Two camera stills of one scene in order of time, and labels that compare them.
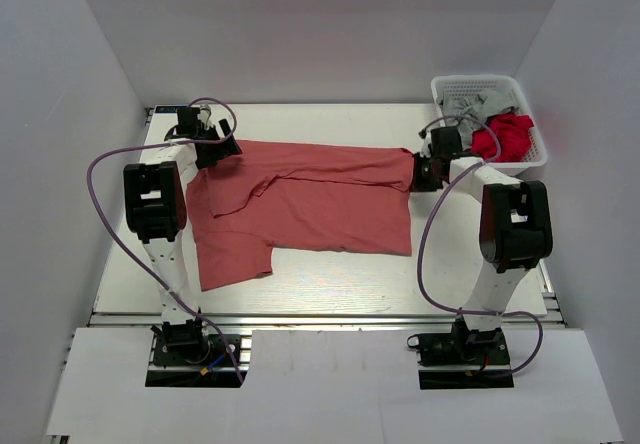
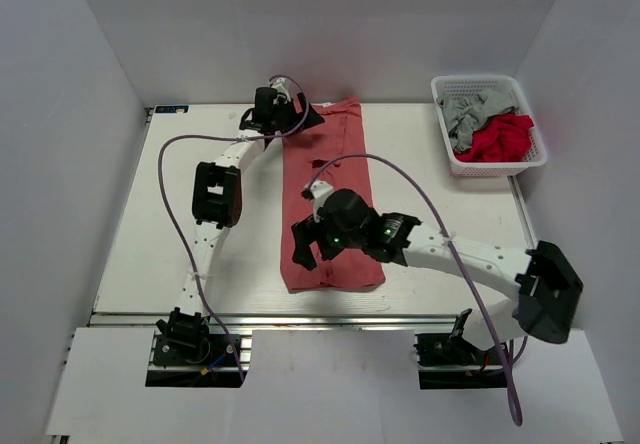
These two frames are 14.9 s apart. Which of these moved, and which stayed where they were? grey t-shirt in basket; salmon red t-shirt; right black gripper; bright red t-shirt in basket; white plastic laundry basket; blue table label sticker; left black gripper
Moved: right black gripper; salmon red t-shirt; left black gripper
Stayed: blue table label sticker; white plastic laundry basket; bright red t-shirt in basket; grey t-shirt in basket
